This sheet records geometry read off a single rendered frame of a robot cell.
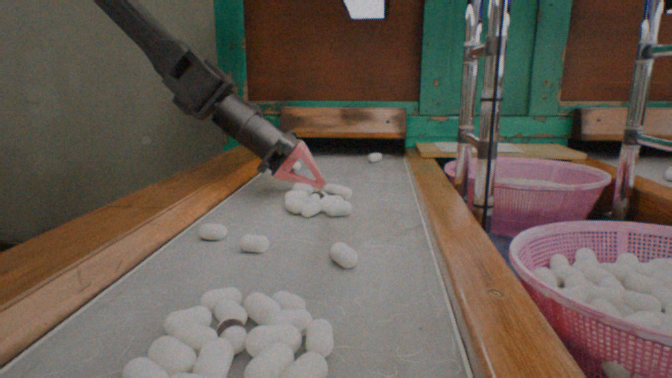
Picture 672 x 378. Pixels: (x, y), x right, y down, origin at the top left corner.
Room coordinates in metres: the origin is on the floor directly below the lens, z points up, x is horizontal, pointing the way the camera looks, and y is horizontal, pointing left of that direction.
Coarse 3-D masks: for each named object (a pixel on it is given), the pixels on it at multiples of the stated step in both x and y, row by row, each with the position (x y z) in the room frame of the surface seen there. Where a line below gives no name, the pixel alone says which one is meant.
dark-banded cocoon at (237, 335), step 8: (224, 320) 0.29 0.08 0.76; (240, 320) 0.30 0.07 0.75; (232, 328) 0.28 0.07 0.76; (240, 328) 0.28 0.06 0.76; (224, 336) 0.27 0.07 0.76; (232, 336) 0.27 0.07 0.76; (240, 336) 0.27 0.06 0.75; (232, 344) 0.27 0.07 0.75; (240, 344) 0.27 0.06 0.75; (240, 352) 0.27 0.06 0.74
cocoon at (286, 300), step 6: (276, 294) 0.33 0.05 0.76; (282, 294) 0.33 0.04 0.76; (288, 294) 0.33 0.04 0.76; (276, 300) 0.33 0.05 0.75; (282, 300) 0.33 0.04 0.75; (288, 300) 0.32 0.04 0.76; (294, 300) 0.32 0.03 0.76; (300, 300) 0.32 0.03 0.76; (282, 306) 0.32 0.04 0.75; (288, 306) 0.32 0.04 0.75; (294, 306) 0.32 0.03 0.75; (300, 306) 0.32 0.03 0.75
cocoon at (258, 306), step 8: (248, 296) 0.33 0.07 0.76; (256, 296) 0.32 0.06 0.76; (264, 296) 0.32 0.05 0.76; (248, 304) 0.32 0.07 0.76; (256, 304) 0.31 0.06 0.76; (264, 304) 0.31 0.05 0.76; (272, 304) 0.31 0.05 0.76; (248, 312) 0.32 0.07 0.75; (256, 312) 0.31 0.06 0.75; (264, 312) 0.31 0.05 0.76; (272, 312) 0.31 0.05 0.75; (256, 320) 0.31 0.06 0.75; (264, 320) 0.30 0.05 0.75
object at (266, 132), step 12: (252, 120) 0.71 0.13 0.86; (264, 120) 0.73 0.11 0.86; (252, 132) 0.71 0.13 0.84; (264, 132) 0.71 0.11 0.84; (276, 132) 0.72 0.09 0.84; (288, 132) 0.74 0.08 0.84; (252, 144) 0.71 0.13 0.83; (264, 144) 0.71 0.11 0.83; (276, 144) 0.68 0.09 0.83; (264, 156) 0.71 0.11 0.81; (276, 156) 0.73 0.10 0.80; (264, 168) 0.69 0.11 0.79
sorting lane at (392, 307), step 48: (240, 192) 0.74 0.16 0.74; (384, 192) 0.74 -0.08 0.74; (192, 240) 0.51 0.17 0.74; (288, 240) 0.50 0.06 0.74; (336, 240) 0.50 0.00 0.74; (384, 240) 0.50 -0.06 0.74; (144, 288) 0.38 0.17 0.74; (192, 288) 0.38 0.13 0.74; (240, 288) 0.38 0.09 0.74; (288, 288) 0.38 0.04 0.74; (336, 288) 0.38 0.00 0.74; (384, 288) 0.38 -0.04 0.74; (432, 288) 0.38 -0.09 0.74; (48, 336) 0.30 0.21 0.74; (96, 336) 0.30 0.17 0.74; (144, 336) 0.30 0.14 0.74; (336, 336) 0.30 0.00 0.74; (384, 336) 0.30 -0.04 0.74; (432, 336) 0.30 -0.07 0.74
